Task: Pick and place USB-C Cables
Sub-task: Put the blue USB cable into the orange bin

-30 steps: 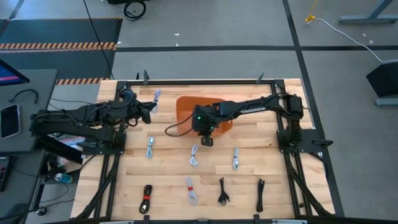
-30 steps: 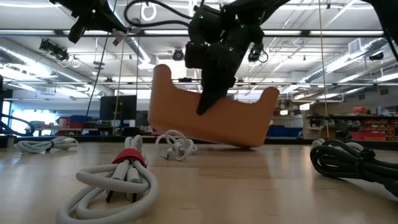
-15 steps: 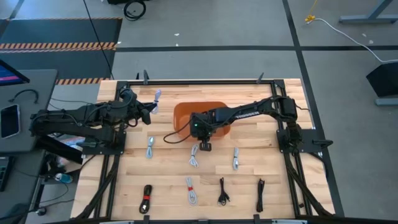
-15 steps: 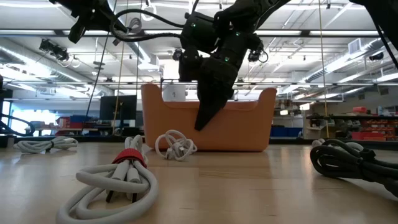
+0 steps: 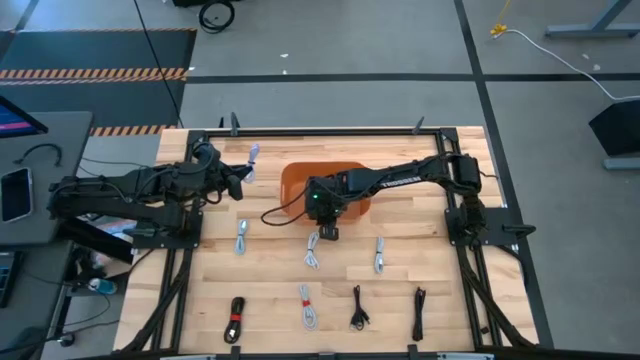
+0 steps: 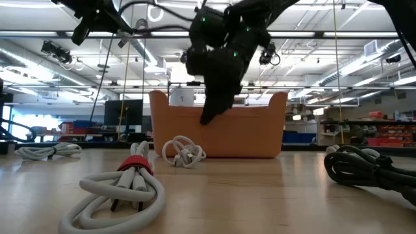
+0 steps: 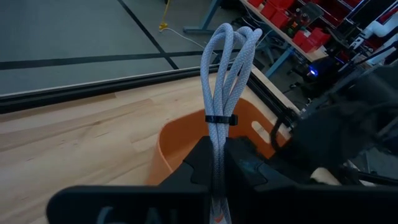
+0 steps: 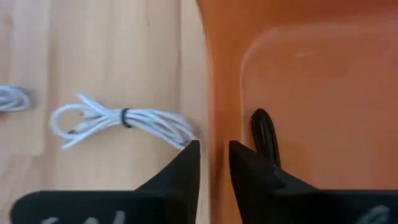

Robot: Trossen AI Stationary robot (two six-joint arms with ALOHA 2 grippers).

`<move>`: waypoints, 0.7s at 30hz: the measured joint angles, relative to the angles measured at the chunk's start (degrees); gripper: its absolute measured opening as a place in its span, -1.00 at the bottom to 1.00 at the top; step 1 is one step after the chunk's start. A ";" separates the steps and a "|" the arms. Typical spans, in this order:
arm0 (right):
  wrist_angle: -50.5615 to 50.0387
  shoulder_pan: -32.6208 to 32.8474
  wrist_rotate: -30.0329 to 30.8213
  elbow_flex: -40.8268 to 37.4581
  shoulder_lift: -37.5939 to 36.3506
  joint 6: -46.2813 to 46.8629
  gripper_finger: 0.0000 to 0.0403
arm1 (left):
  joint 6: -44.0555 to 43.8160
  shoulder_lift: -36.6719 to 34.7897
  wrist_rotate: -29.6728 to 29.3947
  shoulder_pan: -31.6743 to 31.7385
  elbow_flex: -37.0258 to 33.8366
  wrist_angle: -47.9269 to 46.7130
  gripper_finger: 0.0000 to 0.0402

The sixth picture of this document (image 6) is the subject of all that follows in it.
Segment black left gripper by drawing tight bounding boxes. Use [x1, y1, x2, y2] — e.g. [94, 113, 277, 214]
[51, 0, 135, 48]

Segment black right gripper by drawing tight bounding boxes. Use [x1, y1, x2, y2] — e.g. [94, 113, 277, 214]
[199, 48, 247, 126]

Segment orange plastic bin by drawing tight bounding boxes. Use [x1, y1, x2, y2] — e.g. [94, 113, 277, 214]
[148, 90, 289, 159]

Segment white cable with red strap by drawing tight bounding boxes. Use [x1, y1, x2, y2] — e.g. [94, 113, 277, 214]
[58, 140, 166, 234]

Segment white cable with black tie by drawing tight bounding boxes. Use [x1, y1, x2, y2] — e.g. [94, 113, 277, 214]
[13, 142, 83, 162]

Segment black USB-C cable bundle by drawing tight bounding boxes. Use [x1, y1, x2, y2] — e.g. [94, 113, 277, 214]
[324, 145, 416, 208]

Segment black monitor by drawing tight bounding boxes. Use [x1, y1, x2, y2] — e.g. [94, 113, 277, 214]
[103, 99, 144, 127]

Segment blue storage bins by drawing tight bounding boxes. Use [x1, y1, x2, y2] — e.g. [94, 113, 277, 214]
[281, 130, 318, 144]

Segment blue storage box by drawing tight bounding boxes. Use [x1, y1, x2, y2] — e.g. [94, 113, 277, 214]
[73, 120, 99, 129]

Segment red storage box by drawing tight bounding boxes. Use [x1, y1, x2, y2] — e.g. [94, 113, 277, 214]
[59, 122, 79, 134]

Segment black storage shelf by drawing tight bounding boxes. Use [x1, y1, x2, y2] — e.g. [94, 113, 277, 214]
[319, 118, 416, 148]

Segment white ceiling vent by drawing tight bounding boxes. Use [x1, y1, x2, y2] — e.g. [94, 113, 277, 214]
[363, 39, 380, 58]

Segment red plastic bin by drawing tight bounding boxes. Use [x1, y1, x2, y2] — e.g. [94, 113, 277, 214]
[366, 136, 404, 148]

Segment white looped cables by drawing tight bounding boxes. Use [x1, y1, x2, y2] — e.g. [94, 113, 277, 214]
[63, 58, 85, 72]

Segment long black cable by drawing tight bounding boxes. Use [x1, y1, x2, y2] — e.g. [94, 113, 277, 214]
[88, 32, 114, 123]

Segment black ceiling camera rig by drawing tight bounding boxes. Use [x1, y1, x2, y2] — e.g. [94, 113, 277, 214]
[40, 40, 73, 65]

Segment white cable ring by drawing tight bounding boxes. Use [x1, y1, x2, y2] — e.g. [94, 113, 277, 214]
[147, 3, 164, 23]

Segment yellow hanging rope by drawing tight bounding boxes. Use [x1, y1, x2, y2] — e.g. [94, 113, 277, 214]
[117, 40, 131, 141]

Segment black overhead camera with cable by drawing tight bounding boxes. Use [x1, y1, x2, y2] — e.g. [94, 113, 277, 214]
[259, 42, 281, 67]

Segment thin black horizontal rail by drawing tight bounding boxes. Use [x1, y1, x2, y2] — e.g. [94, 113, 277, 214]
[6, 84, 416, 90]

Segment black aluminium table frame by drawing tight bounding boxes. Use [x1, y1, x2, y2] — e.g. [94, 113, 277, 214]
[0, 140, 416, 159]

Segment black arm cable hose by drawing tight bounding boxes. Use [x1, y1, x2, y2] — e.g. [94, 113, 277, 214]
[0, 118, 40, 144]

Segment black overhead frame beam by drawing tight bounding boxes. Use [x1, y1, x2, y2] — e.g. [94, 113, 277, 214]
[0, 30, 400, 40]

